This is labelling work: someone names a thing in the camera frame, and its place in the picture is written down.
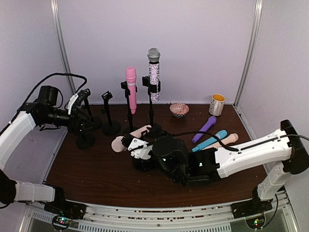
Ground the purple microphone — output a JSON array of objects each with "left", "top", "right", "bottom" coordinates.
[{"left": 192, "top": 116, "right": 217, "bottom": 144}]

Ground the black blue-mic stand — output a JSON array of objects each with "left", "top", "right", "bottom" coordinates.
[{"left": 101, "top": 91, "right": 121, "bottom": 135}]

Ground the aluminium corner post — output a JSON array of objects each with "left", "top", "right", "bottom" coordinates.
[
  {"left": 50, "top": 0, "right": 75, "bottom": 92},
  {"left": 233, "top": 0, "right": 263, "bottom": 108}
]

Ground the black glitter-mic stand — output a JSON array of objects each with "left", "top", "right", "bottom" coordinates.
[{"left": 142, "top": 76, "right": 162, "bottom": 138}]

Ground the pale pink small microphone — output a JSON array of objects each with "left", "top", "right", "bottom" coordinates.
[{"left": 111, "top": 125, "right": 152, "bottom": 153}]

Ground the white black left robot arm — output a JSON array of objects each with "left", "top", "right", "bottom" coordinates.
[{"left": 0, "top": 86, "right": 96, "bottom": 215}]

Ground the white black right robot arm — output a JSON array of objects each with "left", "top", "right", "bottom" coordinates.
[{"left": 120, "top": 120, "right": 309, "bottom": 214}]

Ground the black small-mic stand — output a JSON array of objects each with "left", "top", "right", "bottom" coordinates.
[{"left": 130, "top": 125, "right": 163, "bottom": 172}]

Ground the aluminium right corner post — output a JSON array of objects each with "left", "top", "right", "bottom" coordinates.
[{"left": 233, "top": 0, "right": 263, "bottom": 108}]

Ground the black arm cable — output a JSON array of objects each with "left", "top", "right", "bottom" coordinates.
[
  {"left": 284, "top": 134, "right": 309, "bottom": 141},
  {"left": 14, "top": 72, "right": 87, "bottom": 114}
]

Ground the blue-head microphone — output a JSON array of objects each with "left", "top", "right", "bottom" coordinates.
[{"left": 191, "top": 130, "right": 227, "bottom": 152}]

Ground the aluminium front rail base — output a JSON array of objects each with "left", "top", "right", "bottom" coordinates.
[{"left": 18, "top": 187, "right": 300, "bottom": 232}]

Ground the black pink-mic stand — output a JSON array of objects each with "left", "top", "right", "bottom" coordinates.
[{"left": 121, "top": 81, "right": 137, "bottom": 135}]

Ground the beige pink microphone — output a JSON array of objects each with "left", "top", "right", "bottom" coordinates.
[{"left": 214, "top": 133, "right": 239, "bottom": 148}]

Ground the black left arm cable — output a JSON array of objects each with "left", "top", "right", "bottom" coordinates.
[{"left": 14, "top": 72, "right": 87, "bottom": 114}]

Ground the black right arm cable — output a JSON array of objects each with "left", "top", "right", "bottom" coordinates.
[{"left": 284, "top": 134, "right": 309, "bottom": 141}]

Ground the white floral mug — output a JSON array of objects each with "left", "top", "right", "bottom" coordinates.
[{"left": 209, "top": 94, "right": 225, "bottom": 116}]

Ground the patterned ceramic bowl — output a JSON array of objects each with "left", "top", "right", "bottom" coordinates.
[{"left": 169, "top": 103, "right": 189, "bottom": 118}]

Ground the aluminium left corner post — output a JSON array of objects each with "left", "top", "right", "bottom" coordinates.
[{"left": 50, "top": 0, "right": 75, "bottom": 92}]

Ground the glitter silver-head microphone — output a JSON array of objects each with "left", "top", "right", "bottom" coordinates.
[{"left": 147, "top": 48, "right": 161, "bottom": 102}]

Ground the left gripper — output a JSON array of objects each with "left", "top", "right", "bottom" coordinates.
[{"left": 41, "top": 106, "right": 96, "bottom": 135}]

